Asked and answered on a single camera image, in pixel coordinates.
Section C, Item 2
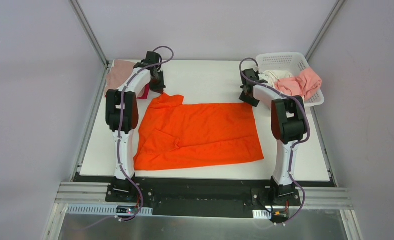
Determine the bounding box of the orange t-shirt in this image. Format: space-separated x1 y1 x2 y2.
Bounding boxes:
134 94 264 171

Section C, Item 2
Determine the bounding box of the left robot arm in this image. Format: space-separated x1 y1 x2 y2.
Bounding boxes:
104 51 165 202

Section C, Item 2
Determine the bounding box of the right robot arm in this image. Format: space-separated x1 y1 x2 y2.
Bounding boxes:
239 68 308 205

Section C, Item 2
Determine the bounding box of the folded crimson t-shirt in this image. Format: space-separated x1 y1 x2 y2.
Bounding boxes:
137 84 150 100

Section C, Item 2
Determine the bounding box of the white t-shirt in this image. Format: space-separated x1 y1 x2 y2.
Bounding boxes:
259 70 293 88

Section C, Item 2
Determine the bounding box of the folded beige t-shirt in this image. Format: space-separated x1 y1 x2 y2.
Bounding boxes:
104 59 135 96

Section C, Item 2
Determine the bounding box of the white plastic laundry basket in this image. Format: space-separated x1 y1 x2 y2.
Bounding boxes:
255 51 325 110

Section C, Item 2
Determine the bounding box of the pink t-shirt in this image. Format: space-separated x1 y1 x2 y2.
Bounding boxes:
274 67 322 101

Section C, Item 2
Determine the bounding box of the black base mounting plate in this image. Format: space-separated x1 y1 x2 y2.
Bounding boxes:
105 177 301 218

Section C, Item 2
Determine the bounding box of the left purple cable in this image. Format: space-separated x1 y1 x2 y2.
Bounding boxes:
115 45 175 223

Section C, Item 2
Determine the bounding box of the purple cable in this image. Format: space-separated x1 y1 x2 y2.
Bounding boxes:
115 45 175 223
239 57 312 228

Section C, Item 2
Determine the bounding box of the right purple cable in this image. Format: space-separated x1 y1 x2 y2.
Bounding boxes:
239 57 312 228

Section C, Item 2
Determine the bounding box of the left aluminium frame post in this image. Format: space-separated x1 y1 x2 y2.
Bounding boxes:
69 0 109 68

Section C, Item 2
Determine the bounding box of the aluminium frame post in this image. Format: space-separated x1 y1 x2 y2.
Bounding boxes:
69 0 109 68
305 0 346 61

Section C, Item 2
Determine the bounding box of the right aluminium frame post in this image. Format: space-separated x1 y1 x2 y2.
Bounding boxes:
305 0 346 61

